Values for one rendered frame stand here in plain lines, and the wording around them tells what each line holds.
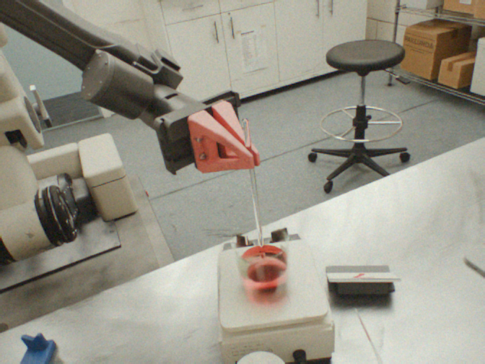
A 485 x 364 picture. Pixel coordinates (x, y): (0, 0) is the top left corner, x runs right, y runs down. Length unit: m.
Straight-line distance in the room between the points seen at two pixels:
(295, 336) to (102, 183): 1.02
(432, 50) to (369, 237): 2.38
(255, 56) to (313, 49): 0.51
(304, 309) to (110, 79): 0.32
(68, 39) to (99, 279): 0.87
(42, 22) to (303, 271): 0.41
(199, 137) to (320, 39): 2.91
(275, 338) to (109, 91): 0.32
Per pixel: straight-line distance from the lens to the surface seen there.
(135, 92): 0.45
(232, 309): 0.45
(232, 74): 2.95
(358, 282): 0.55
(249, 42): 2.96
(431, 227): 0.69
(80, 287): 1.27
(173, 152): 0.42
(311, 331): 0.46
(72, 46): 0.52
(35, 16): 0.52
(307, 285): 0.47
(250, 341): 0.46
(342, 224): 0.68
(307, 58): 3.24
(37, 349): 0.62
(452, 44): 3.04
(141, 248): 1.30
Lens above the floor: 1.19
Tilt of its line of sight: 34 degrees down
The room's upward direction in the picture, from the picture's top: 9 degrees counter-clockwise
